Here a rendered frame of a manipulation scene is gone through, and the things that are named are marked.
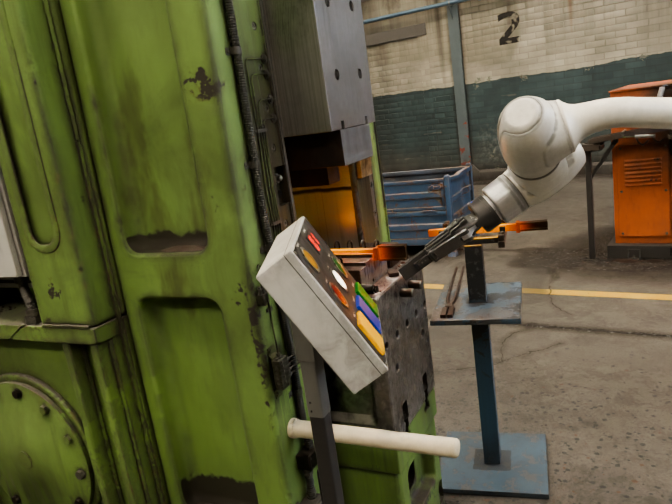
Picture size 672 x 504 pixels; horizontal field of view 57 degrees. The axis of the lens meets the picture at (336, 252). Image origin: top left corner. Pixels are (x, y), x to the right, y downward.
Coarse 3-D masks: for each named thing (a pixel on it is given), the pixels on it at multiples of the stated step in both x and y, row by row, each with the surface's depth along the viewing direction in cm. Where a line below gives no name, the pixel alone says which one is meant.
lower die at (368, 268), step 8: (336, 256) 184; (344, 256) 183; (352, 256) 182; (360, 256) 180; (368, 256) 179; (344, 264) 177; (352, 264) 176; (360, 264) 175; (368, 264) 176; (376, 264) 181; (384, 264) 187; (352, 272) 172; (360, 272) 171; (368, 272) 176; (376, 272) 181; (384, 272) 187; (360, 280) 171; (368, 280) 176; (376, 280) 181
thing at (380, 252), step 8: (344, 248) 187; (352, 248) 185; (360, 248) 184; (368, 248) 182; (376, 248) 178; (384, 248) 179; (392, 248) 178; (400, 248) 177; (376, 256) 179; (384, 256) 179; (392, 256) 178; (400, 256) 177
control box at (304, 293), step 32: (288, 256) 106; (320, 256) 124; (288, 288) 107; (320, 288) 107; (352, 288) 131; (320, 320) 108; (352, 320) 111; (320, 352) 110; (352, 352) 110; (352, 384) 111
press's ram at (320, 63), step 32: (288, 0) 153; (320, 0) 153; (352, 0) 170; (288, 32) 155; (320, 32) 153; (352, 32) 170; (288, 64) 158; (320, 64) 154; (352, 64) 169; (288, 96) 160; (320, 96) 156; (352, 96) 169; (288, 128) 163; (320, 128) 159
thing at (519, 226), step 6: (516, 222) 213; (522, 222) 212; (528, 222) 211; (534, 222) 211; (540, 222) 210; (546, 222) 210; (444, 228) 222; (480, 228) 216; (498, 228) 215; (510, 228) 213; (516, 228) 212; (522, 228) 213; (528, 228) 213; (534, 228) 212; (540, 228) 211; (546, 228) 210; (432, 234) 222
